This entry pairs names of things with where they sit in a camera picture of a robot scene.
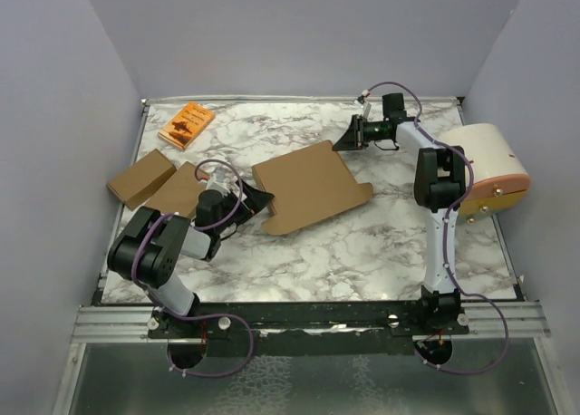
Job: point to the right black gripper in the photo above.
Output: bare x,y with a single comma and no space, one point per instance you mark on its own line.
354,138

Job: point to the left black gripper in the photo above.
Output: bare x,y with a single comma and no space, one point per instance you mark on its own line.
256,200

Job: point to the brown cardboard box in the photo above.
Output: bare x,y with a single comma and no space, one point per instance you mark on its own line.
179,194
309,185
141,180

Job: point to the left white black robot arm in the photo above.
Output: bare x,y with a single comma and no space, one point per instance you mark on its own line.
147,250

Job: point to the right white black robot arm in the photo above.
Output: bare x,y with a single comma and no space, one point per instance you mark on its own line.
438,189

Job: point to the folded flat brown cardboard box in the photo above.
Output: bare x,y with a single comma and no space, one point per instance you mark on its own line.
179,194

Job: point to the orange booklet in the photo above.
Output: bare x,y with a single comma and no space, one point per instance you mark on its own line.
186,126

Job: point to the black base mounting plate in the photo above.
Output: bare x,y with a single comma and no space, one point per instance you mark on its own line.
243,331

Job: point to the cream toy bread bin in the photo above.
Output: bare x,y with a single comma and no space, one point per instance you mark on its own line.
500,180

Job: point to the aluminium rail frame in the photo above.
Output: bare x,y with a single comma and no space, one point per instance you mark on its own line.
374,252

